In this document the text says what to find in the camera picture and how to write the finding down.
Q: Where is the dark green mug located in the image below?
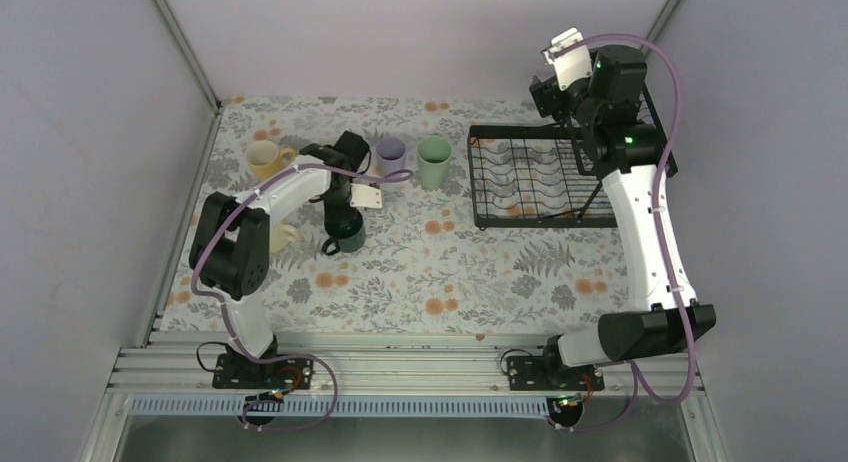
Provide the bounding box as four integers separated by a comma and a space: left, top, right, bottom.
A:
320, 209, 367, 256

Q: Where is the cream white mug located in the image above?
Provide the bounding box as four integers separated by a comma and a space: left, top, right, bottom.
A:
269, 223, 302, 254

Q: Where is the lavender cup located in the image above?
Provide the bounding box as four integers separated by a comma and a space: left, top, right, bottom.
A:
375, 136, 409, 182

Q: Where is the yellow mug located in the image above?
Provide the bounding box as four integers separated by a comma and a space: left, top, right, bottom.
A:
244, 140, 298, 182

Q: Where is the mint green cup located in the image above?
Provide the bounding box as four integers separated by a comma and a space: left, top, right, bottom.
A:
417, 136, 453, 190

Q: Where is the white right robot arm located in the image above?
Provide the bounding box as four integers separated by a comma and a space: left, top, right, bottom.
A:
531, 45, 716, 389

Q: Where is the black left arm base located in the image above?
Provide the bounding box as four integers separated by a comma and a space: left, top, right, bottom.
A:
211, 353, 314, 391

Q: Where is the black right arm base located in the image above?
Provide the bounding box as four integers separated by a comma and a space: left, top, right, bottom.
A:
502, 353, 605, 392

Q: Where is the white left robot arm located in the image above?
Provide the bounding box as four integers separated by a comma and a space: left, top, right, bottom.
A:
189, 131, 370, 387

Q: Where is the floral patterned table mat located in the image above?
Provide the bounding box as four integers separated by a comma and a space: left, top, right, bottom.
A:
201, 96, 628, 335

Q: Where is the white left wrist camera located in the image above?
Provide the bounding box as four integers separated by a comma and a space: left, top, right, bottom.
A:
350, 183, 383, 209

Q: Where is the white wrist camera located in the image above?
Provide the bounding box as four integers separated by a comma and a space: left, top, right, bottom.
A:
350, 183, 383, 209
541, 27, 593, 92

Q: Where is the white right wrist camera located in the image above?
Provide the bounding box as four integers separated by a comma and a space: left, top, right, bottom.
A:
541, 27, 593, 92

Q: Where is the black wire dish rack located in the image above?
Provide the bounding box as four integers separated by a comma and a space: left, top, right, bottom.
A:
467, 81, 678, 230

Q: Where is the aluminium mounting rail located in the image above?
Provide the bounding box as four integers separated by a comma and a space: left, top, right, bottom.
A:
105, 329, 705, 397

